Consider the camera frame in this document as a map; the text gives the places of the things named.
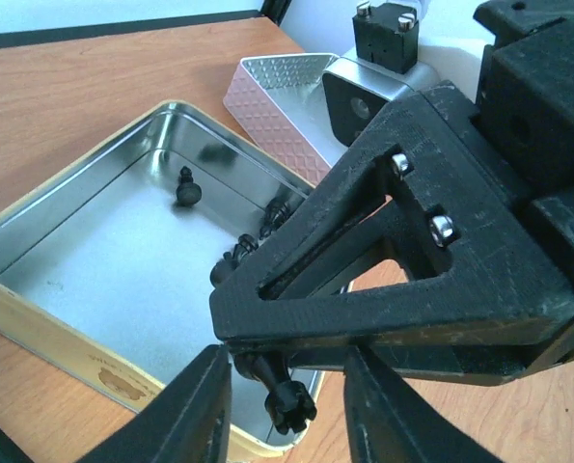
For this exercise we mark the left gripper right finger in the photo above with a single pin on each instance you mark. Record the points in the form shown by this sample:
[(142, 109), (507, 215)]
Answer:
[(388, 421)]

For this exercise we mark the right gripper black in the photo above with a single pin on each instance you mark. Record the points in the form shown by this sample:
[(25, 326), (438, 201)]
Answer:
[(537, 144)]

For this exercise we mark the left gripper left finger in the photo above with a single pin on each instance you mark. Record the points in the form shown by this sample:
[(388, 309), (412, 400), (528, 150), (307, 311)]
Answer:
[(189, 421)]

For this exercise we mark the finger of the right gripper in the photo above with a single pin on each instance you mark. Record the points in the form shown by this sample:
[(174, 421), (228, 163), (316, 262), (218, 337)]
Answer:
[(412, 357), (405, 241)]

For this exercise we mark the black queen piece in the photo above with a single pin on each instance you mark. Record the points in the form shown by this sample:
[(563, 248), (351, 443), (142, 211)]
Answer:
[(288, 402)]

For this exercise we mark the yellow metal tin box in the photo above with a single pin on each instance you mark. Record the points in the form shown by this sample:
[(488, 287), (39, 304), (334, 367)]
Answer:
[(104, 276)]

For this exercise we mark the black pawn in tin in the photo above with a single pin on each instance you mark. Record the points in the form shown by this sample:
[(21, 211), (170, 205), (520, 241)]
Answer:
[(188, 192)]

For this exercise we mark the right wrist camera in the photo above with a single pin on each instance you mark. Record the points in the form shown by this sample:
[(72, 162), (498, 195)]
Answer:
[(382, 66)]

